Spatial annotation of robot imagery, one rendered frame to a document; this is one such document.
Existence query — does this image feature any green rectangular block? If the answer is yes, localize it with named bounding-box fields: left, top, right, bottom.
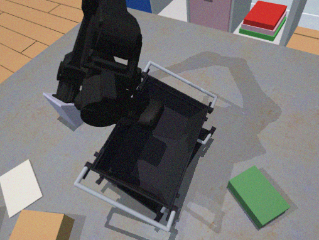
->
left=228, top=165, right=290, bottom=229

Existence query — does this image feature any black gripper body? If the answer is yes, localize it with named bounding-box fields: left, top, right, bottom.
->
left=73, top=78, right=164, bottom=131

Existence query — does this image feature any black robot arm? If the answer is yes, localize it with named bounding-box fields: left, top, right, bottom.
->
left=52, top=0, right=143, bottom=127

